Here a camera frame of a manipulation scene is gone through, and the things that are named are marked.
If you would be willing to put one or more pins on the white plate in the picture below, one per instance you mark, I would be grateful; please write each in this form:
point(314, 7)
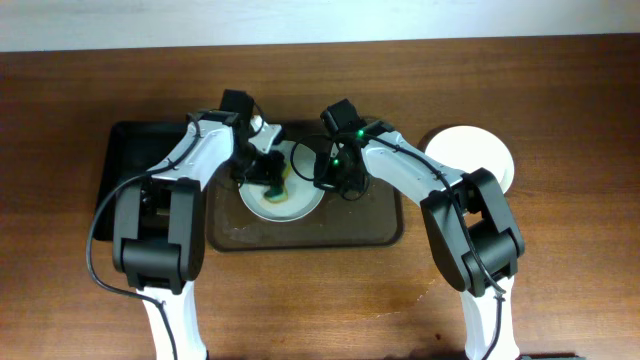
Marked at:
point(469, 148)

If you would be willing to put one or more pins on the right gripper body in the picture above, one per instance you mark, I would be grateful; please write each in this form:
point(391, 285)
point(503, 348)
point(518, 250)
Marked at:
point(345, 176)

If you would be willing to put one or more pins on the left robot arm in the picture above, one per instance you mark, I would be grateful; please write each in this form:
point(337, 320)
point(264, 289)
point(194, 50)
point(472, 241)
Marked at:
point(159, 219)

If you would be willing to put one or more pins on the yellow green sponge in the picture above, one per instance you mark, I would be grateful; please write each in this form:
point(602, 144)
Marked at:
point(280, 187)

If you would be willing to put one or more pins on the black sponge tray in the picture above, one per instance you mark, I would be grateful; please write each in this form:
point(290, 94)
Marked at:
point(133, 147)

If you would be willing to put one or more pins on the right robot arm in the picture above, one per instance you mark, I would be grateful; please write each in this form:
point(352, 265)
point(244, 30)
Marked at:
point(472, 233)

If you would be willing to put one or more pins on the pale green plate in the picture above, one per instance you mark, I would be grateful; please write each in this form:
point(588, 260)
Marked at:
point(297, 198)

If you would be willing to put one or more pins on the brown serving tray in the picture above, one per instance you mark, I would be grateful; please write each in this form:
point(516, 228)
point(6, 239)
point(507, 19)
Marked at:
point(375, 219)

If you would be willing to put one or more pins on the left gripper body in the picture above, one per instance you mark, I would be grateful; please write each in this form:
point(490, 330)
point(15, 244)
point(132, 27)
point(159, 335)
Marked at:
point(270, 167)

